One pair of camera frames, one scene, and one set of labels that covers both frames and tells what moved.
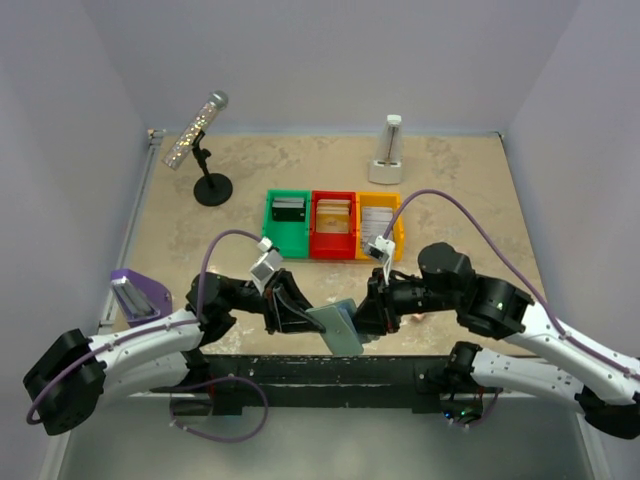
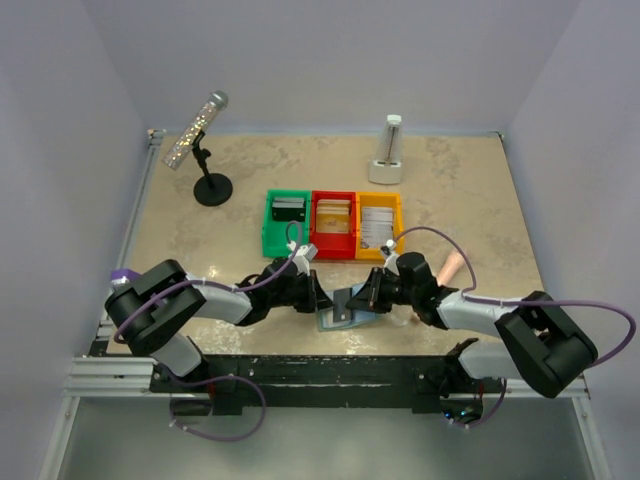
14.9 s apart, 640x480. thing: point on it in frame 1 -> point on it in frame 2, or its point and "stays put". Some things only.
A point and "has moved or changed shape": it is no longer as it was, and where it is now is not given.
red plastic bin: (333, 245) stays put
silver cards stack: (374, 223) stays put
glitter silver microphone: (200, 123) stays put
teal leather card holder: (341, 331) has moved or changed shape
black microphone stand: (212, 189) stays put
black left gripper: (284, 307) -> (315, 300)
